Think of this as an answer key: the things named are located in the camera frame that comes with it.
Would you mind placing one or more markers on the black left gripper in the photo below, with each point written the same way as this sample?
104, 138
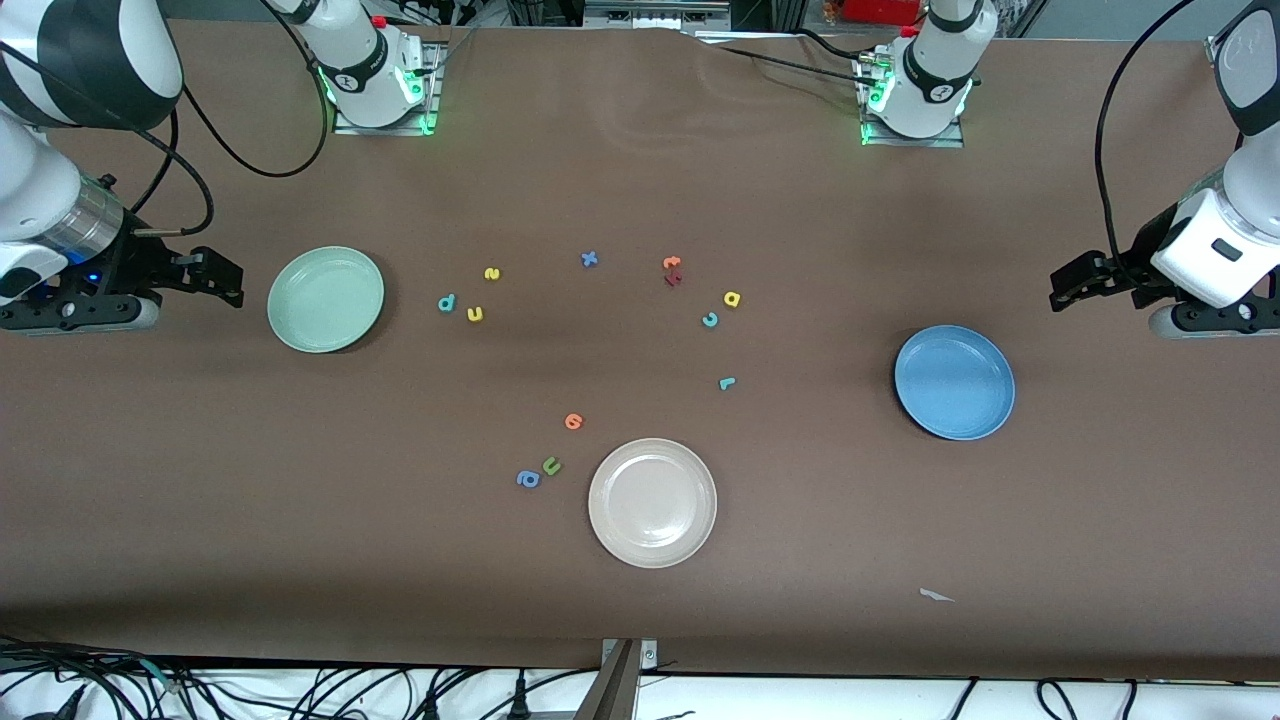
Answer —
1128, 270

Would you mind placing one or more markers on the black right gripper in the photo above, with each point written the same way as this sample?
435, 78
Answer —
143, 268

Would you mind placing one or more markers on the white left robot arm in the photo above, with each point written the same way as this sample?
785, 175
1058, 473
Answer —
925, 110

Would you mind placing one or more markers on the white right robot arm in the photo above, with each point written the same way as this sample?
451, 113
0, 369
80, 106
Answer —
370, 85

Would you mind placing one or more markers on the light green plate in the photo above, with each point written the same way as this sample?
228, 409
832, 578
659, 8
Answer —
326, 299

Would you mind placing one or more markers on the blue plate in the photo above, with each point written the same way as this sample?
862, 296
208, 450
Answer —
955, 383

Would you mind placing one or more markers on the brown table cover sheet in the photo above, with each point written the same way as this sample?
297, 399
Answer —
1100, 500

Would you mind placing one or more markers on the red object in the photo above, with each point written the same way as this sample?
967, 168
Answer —
880, 8

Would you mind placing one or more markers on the pale tape scrap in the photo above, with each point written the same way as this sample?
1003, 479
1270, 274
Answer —
936, 595

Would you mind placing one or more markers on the beige plate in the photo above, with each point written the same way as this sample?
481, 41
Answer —
652, 503

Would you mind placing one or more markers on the grey metal box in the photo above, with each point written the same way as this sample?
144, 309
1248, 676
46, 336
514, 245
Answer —
655, 12

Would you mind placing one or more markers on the aluminium frame rail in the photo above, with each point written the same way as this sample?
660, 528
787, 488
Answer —
1214, 48

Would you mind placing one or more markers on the grey metal bracket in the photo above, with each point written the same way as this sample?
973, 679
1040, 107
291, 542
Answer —
620, 685

